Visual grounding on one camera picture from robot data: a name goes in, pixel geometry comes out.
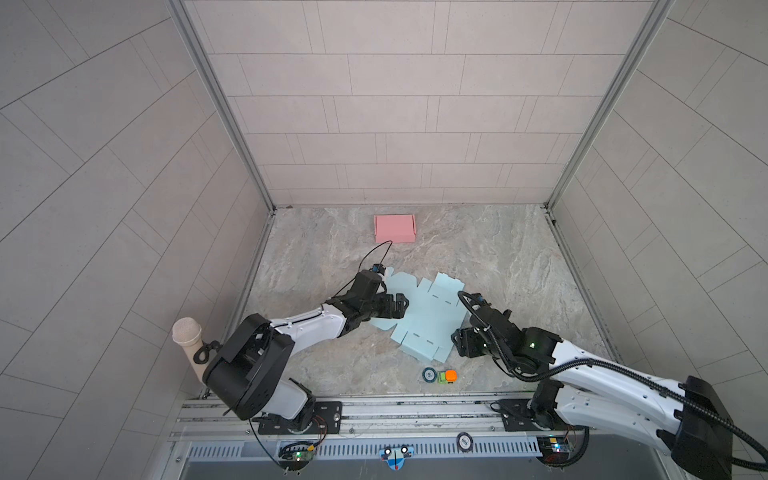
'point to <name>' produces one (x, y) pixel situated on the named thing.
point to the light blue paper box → (433, 311)
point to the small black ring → (429, 374)
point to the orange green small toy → (447, 376)
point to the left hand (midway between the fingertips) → (404, 300)
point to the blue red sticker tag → (395, 457)
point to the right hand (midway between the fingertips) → (457, 342)
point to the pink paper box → (398, 228)
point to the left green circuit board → (297, 455)
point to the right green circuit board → (555, 450)
